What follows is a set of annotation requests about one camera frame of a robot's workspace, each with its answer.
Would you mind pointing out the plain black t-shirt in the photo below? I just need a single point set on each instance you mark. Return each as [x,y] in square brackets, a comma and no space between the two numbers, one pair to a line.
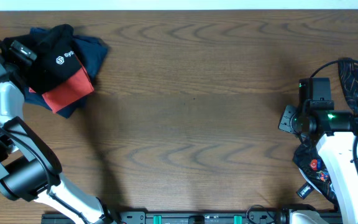
[55,41]

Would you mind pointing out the black patterned printed shirt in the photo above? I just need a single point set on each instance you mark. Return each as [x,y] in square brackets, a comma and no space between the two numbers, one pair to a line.
[306,156]

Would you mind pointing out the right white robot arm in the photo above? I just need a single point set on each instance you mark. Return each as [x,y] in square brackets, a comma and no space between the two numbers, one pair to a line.
[329,139]

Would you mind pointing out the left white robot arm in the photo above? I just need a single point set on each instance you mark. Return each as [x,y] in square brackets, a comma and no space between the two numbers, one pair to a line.
[29,169]

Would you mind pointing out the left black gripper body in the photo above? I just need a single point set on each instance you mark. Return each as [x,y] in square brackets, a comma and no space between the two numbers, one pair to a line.
[16,63]

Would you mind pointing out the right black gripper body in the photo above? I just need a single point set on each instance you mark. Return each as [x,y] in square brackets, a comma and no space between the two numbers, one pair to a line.
[291,120]

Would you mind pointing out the red folded t-shirt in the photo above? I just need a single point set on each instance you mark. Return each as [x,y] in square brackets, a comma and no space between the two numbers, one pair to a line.
[68,90]

